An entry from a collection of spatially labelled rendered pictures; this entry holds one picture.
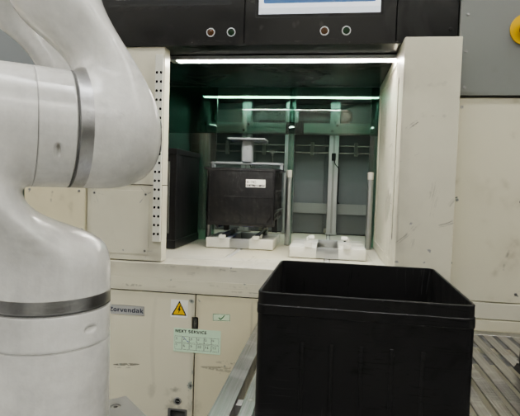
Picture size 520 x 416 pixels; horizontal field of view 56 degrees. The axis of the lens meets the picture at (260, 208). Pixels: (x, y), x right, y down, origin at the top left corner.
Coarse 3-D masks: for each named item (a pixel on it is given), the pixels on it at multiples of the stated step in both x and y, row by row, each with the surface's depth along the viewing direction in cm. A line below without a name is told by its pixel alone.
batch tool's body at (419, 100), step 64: (448, 0) 108; (192, 64) 137; (256, 64) 134; (320, 64) 132; (384, 64) 130; (448, 64) 104; (192, 128) 169; (256, 128) 166; (320, 128) 163; (384, 128) 144; (448, 128) 105; (128, 192) 122; (192, 192) 163; (384, 192) 137; (448, 192) 105; (128, 256) 123; (192, 256) 133; (256, 256) 137; (384, 256) 129; (448, 256) 106; (128, 320) 123; (192, 320) 121; (256, 320) 118; (128, 384) 124; (192, 384) 121
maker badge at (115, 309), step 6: (114, 306) 123; (120, 306) 123; (126, 306) 123; (132, 306) 122; (138, 306) 122; (114, 312) 123; (120, 312) 123; (126, 312) 123; (132, 312) 122; (138, 312) 122
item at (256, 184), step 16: (208, 176) 151; (224, 176) 150; (240, 176) 149; (256, 176) 148; (272, 176) 148; (208, 192) 151; (224, 192) 150; (240, 192) 149; (256, 192) 149; (272, 192) 148; (208, 208) 151; (224, 208) 150; (240, 208) 150; (256, 208) 149; (272, 208) 148; (208, 224) 151; (224, 224) 151; (240, 224) 150; (256, 224) 149; (272, 224) 148
